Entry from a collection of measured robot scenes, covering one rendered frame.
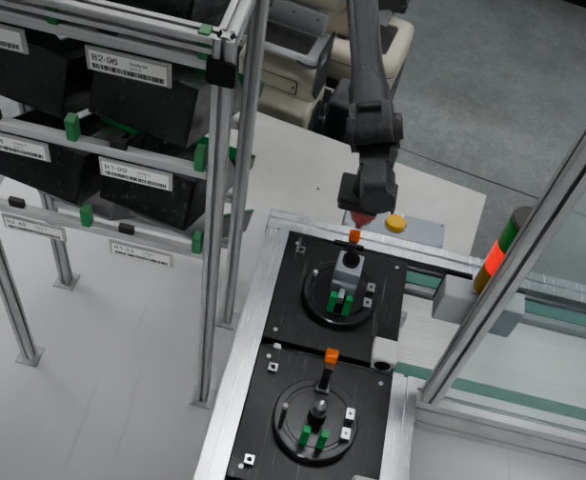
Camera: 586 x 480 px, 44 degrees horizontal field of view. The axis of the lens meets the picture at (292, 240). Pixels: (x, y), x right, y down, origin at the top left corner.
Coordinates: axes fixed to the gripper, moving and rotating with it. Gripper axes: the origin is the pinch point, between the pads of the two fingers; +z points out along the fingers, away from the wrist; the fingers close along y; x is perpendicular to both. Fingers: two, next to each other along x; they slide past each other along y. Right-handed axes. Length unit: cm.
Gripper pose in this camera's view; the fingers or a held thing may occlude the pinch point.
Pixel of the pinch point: (358, 223)
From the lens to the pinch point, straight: 134.5
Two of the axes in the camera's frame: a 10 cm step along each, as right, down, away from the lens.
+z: -1.2, 6.1, 7.8
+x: 1.9, -7.6, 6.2
